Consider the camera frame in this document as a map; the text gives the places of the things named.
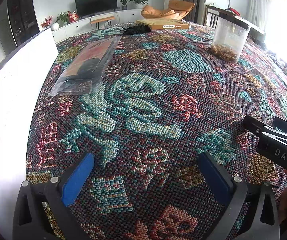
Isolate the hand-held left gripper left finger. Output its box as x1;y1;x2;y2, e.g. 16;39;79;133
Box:
12;152;95;240

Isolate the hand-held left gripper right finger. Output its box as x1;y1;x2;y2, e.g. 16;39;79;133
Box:
198;152;280;240

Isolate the clear plastic bag with clothes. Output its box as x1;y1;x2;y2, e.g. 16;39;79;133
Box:
48;35;123;97

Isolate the clear jar with black lid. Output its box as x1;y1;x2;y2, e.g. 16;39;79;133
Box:
210;14;251;63

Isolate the colourful woven patterned blanket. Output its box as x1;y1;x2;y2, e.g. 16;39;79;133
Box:
26;22;287;240

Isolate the dark wooden slatted chair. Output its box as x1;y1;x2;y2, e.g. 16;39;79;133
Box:
205;4;220;28

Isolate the white sheer curtain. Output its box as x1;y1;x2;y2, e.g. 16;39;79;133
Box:
248;0;276;30

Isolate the flat yellow cardboard box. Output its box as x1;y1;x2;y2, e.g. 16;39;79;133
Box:
136;18;191;30

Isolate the orange lounge chair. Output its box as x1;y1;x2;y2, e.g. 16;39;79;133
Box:
141;0;196;20

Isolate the small black cloth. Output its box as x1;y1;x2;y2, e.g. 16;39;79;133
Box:
122;25;151;35

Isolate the white television cabinet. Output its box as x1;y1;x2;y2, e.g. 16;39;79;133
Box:
52;9;144;43

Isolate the red flower bouquet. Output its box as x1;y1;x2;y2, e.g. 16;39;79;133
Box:
40;15;53;29

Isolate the green leafy plant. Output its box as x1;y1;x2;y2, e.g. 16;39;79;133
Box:
57;11;70;25

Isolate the wooden stool with metal legs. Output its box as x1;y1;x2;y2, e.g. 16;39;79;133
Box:
91;16;116;29

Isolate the red festive decoration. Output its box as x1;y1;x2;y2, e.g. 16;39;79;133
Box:
67;10;80;22

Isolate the tall black display cabinet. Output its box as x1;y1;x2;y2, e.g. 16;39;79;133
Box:
6;0;40;47

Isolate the black flat television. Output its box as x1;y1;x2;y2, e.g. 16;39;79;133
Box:
75;0;118;17

